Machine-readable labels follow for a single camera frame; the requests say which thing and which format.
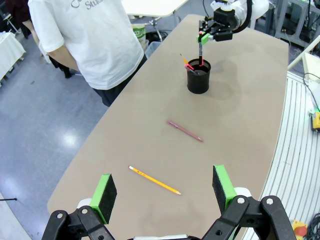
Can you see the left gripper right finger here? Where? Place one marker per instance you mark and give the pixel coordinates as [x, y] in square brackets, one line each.
[225, 192]

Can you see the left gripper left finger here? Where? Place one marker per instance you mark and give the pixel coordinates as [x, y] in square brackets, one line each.
[100, 202]

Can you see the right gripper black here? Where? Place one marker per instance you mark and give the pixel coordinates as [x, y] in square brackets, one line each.
[223, 18]

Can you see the dark pencil with pink eraser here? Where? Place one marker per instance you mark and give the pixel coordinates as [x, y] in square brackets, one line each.
[200, 53]

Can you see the short yellow pencil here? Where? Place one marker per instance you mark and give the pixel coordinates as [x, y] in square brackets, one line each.
[185, 60]

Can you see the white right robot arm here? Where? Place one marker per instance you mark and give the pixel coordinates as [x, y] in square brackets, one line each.
[258, 7]

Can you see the person's right forearm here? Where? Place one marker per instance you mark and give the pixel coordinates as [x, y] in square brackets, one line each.
[62, 58]

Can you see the black mesh pen holder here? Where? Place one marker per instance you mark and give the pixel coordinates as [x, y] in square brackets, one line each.
[198, 82]

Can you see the maroon pen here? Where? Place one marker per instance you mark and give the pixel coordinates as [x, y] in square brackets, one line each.
[183, 130]

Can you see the yellow pencil with red eraser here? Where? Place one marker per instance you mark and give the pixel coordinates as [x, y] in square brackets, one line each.
[155, 180]

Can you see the white plastic bin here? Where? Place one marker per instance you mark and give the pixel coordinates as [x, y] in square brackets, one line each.
[152, 48]

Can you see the white side table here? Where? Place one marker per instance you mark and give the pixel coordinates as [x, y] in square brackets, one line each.
[150, 7]

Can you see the white ribbed platform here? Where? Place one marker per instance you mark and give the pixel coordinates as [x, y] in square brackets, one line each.
[295, 150]

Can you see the yellow emergency stop box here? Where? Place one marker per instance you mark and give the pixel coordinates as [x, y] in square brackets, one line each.
[299, 228]

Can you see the black stand foot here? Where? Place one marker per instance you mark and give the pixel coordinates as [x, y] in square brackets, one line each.
[8, 199]

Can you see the yellow control box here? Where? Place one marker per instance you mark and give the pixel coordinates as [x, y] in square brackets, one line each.
[315, 121]

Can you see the person in white t-shirt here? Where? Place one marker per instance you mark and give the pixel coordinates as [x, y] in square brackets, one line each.
[87, 37]

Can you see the table with white cloth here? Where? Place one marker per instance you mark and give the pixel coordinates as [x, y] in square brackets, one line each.
[10, 55]

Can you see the person in dark clothes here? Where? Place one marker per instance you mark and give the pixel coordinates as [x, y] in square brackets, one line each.
[20, 15]

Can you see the aluminium frame rack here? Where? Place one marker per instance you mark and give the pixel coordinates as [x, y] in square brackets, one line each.
[292, 20]

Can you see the white frame beam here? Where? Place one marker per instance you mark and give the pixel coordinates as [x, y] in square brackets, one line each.
[303, 56]

